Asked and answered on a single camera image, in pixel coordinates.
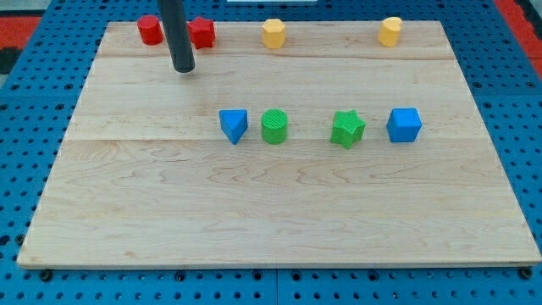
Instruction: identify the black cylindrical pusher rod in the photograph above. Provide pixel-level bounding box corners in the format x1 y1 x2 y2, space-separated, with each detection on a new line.
158 0 196 73

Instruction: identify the blue triangle block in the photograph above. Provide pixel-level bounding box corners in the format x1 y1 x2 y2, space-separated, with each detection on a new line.
218 109 248 145

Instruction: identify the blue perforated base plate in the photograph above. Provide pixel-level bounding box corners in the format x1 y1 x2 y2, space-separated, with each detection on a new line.
1 0 541 304

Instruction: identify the green cylinder block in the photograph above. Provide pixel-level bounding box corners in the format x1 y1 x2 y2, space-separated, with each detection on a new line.
261 108 288 145

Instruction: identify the yellow hexagon block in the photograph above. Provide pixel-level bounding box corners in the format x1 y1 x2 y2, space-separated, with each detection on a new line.
262 19 286 49

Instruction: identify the blue cube block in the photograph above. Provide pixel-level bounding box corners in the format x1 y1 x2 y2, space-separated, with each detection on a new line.
386 108 423 142

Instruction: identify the green star block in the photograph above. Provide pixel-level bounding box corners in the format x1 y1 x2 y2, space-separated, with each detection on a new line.
330 110 366 149

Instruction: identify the yellow heart block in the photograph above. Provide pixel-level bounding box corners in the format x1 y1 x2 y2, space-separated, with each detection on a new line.
378 17 402 47

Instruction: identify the light wooden board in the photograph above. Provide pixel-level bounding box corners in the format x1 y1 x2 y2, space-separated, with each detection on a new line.
18 21 541 269

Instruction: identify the red cylinder block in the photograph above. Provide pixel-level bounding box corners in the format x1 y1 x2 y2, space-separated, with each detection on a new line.
136 14 163 46

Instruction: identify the red star block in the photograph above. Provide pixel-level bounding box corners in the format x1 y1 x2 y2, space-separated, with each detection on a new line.
187 16 216 49

